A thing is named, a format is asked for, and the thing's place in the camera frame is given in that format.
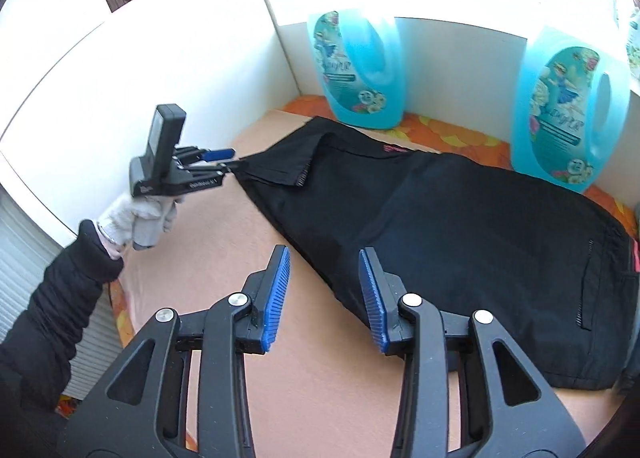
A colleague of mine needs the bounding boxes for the left blue detergent bottle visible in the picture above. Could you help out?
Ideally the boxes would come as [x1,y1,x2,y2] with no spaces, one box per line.
[307,7,406,130]

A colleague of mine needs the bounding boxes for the blue detergent bottle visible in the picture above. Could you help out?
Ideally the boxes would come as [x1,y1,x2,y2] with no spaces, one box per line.
[307,7,406,130]
[511,27,630,194]

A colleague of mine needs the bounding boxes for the left black sleeved forearm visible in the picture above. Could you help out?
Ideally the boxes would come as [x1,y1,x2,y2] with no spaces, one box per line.
[1,220,124,457]

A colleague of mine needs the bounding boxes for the black pants with pink waistband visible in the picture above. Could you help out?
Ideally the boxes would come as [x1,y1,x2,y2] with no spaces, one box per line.
[234,118,639,390]

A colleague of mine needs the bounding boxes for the middle blue detergent bottle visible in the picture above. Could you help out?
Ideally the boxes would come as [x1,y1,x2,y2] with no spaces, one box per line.
[511,27,630,194]

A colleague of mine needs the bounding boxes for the left white gloved hand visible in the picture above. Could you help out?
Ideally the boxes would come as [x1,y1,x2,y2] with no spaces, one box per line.
[93,192,183,260]

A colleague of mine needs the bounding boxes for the orange floral bedsheet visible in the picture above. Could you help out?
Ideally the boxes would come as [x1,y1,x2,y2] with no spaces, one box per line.
[106,94,640,448]

